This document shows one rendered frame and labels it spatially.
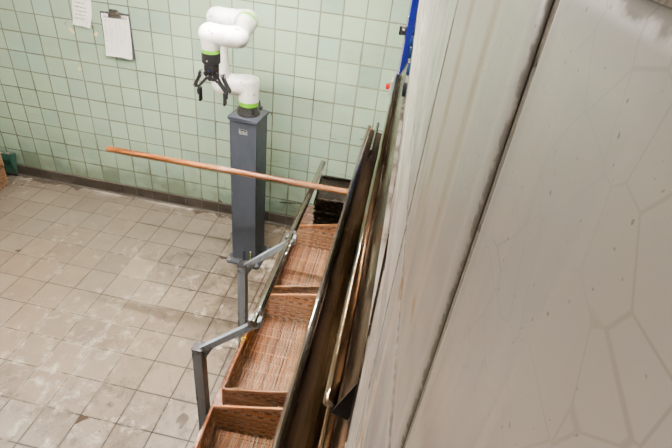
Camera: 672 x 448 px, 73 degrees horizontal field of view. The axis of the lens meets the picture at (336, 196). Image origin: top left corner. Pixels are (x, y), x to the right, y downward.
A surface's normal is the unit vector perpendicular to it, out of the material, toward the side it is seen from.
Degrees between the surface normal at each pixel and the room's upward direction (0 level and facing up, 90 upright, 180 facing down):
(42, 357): 0
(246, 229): 90
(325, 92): 90
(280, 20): 90
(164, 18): 90
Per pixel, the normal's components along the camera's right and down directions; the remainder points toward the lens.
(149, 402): 0.11, -0.84
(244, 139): -0.24, 0.51
